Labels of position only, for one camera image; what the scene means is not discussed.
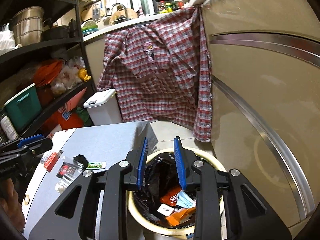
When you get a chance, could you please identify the white lidded bin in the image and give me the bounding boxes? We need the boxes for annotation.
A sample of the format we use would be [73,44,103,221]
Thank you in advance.
[84,88,122,126]

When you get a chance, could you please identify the white tissue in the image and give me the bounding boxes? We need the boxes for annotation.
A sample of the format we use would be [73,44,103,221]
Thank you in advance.
[55,180,70,194]

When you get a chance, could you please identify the black bin liner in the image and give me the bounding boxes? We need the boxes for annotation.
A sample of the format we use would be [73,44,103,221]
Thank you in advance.
[133,152,196,229]

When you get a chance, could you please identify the black red crab packet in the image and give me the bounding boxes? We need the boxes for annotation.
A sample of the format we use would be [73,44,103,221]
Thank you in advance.
[56,162,78,179]

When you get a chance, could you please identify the chrome kitchen faucet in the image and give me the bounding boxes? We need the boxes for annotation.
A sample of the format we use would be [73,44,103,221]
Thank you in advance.
[110,3,128,24]

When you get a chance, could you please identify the orange bag on shelf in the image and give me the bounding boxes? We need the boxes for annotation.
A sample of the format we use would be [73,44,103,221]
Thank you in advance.
[33,59,63,87]

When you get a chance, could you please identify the red plastic bag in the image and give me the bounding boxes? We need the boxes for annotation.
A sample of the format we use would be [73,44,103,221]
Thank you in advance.
[160,185,182,207]

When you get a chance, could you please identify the red bag under shelf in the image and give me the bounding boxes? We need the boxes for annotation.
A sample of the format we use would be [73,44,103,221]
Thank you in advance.
[39,87,93,136]

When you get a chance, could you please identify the red medicine box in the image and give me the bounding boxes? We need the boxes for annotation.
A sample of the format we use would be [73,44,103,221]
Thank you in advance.
[43,150,63,172]

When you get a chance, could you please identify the yellow trash bin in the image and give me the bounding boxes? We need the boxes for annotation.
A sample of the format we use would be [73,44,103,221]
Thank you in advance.
[126,147,227,239]

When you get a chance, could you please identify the light blue face mask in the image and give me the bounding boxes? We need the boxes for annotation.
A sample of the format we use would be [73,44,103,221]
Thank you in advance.
[170,190,196,209]

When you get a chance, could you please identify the white plastic bags on shelf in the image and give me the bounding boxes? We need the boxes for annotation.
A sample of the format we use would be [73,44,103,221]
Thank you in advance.
[50,56,86,96]

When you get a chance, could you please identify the person's left hand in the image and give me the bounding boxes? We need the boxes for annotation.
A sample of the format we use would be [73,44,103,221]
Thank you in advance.
[1,178,25,232]

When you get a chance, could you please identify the white label jar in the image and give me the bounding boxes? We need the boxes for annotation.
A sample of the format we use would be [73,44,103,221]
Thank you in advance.
[1,115,18,141]

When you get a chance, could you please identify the orange snack bag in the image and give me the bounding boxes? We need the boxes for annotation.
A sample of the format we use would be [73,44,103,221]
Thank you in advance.
[166,207,196,226]

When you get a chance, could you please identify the teal storage box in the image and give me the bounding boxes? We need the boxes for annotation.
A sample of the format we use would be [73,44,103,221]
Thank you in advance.
[4,83,42,132]

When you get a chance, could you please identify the black shelving rack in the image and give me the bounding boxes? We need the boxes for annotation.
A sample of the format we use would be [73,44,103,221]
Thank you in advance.
[1,0,97,138]

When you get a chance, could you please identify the stainless steel pots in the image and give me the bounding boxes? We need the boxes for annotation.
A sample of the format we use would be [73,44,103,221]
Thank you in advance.
[9,6,44,46]

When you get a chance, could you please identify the black pouch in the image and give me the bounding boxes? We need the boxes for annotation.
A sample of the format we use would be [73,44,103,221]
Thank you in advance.
[73,154,88,167]

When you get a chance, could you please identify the red plaid shirt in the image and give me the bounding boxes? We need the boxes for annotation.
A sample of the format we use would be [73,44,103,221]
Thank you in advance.
[97,7,213,142]

